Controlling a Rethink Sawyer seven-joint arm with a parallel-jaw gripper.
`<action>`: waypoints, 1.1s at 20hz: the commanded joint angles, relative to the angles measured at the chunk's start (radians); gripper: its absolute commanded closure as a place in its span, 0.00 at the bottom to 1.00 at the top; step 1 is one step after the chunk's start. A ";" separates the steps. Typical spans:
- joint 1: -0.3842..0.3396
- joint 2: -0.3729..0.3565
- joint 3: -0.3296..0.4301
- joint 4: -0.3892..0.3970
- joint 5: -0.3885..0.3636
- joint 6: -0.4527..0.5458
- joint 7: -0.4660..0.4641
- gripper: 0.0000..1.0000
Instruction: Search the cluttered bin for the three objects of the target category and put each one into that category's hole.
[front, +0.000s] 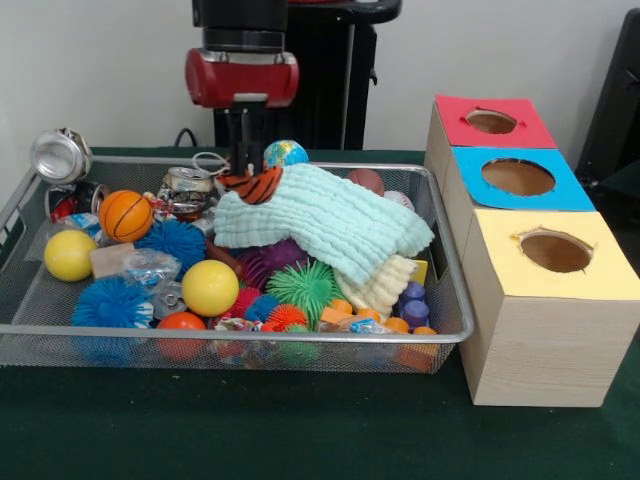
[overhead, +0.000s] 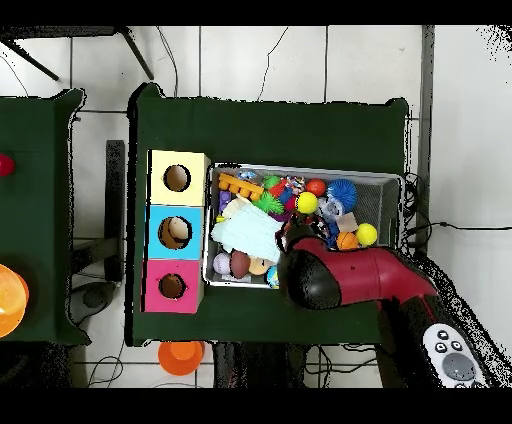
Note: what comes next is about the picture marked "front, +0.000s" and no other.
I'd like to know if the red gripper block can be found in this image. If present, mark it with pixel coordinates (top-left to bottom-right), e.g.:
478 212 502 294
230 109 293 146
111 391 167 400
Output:
184 45 302 175

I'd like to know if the orange striped tiger plush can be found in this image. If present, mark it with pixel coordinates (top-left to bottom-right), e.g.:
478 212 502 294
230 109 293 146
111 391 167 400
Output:
192 152 285 206

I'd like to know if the mint green cloth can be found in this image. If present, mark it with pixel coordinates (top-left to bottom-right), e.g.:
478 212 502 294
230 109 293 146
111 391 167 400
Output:
213 163 436 287

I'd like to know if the crushed silver drink can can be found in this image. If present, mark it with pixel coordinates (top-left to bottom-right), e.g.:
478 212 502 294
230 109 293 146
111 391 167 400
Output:
29 128 94 185

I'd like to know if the shallow clear mesh bin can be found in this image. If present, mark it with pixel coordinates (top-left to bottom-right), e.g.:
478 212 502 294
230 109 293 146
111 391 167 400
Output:
0 154 476 374

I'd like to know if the wooden three-hole box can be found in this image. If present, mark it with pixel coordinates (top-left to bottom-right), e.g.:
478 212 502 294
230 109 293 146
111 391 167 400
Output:
423 94 640 407

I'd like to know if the globe print ball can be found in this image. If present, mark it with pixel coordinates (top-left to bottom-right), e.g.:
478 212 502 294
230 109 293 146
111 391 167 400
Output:
263 139 310 169

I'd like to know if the blue spiky ball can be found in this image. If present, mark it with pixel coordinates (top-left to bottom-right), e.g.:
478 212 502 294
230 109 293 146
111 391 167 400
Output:
134 219 208 279
72 276 155 329

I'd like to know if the orange basketball toy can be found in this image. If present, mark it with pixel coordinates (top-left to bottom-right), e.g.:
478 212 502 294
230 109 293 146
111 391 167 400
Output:
98 189 155 244

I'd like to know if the smooth yellow ball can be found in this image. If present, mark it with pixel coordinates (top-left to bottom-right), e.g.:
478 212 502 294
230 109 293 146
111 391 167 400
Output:
181 259 241 318

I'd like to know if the green spiky ball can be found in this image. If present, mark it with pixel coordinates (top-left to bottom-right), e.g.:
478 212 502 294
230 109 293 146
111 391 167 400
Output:
264 258 346 329

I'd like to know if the cream waffle cloth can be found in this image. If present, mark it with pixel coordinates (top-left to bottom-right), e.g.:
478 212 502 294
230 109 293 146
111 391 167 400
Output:
333 254 420 319

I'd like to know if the yellow tennis ball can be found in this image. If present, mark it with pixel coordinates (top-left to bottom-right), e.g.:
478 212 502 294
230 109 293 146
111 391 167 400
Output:
43 229 99 284

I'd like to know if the dark green table cloth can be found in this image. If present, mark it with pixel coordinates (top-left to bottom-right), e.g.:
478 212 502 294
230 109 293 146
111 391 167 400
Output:
0 145 640 480

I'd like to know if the black upright stand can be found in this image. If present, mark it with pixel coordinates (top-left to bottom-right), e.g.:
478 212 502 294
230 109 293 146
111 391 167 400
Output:
574 8 640 176

